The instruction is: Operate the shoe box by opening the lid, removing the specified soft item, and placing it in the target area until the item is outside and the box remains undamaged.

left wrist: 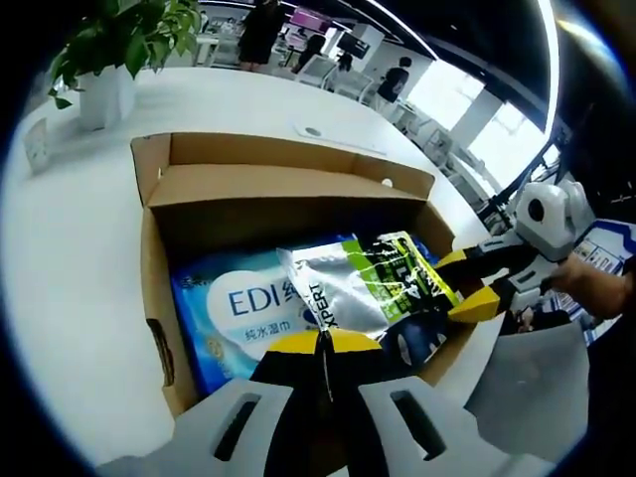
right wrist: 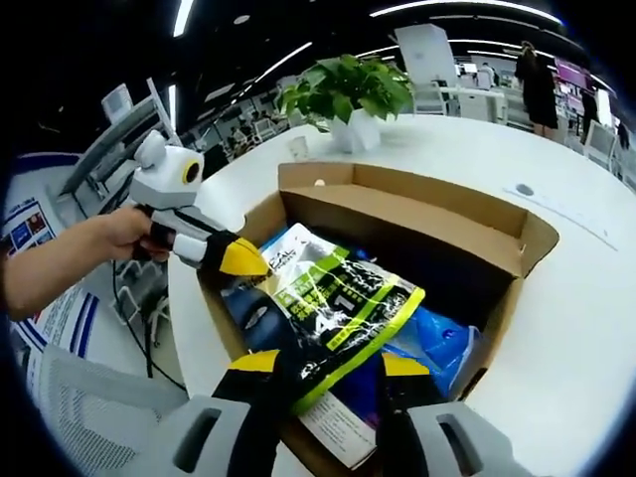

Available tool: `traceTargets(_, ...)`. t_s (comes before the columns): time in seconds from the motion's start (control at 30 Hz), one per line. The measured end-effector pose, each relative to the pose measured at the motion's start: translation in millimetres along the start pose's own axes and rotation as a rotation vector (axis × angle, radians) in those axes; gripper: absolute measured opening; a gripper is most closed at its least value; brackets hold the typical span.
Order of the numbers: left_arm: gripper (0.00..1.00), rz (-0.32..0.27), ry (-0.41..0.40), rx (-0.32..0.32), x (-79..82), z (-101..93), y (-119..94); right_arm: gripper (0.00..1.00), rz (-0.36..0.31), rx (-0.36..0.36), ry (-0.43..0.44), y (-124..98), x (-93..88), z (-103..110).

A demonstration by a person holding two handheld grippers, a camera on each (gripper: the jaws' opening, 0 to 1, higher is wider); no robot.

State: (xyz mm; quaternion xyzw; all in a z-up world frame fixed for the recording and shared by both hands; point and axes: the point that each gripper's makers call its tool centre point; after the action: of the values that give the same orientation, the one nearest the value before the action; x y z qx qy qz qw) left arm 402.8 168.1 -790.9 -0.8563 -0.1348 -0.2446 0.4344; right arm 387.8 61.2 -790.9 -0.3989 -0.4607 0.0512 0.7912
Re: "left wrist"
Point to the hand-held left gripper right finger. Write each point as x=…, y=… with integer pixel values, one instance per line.
x=358, y=367

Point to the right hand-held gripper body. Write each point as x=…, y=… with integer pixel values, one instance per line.
x=551, y=218

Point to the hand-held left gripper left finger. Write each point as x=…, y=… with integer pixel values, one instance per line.
x=278, y=367

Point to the silver green foil pouch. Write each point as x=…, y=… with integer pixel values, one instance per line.
x=348, y=293

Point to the blue wet wipes packet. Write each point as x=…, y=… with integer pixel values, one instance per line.
x=233, y=303

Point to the brown cardboard shoe box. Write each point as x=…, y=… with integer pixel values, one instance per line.
x=278, y=189

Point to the person's right hand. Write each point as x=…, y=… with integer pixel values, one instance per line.
x=596, y=290

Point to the blue white signboard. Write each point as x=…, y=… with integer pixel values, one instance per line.
x=596, y=248

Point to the grey mesh office chair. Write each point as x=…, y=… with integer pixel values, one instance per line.
x=536, y=382

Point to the ceiling light strip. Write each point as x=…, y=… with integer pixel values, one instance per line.
x=550, y=64

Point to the black monitor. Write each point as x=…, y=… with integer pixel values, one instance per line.
x=357, y=45

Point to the white office chair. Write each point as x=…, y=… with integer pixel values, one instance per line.
x=315, y=72

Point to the small clear cup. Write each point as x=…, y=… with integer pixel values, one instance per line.
x=36, y=144

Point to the green potted plant white pot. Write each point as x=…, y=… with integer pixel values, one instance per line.
x=124, y=35

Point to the purple wall screen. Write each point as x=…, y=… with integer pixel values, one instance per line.
x=310, y=19

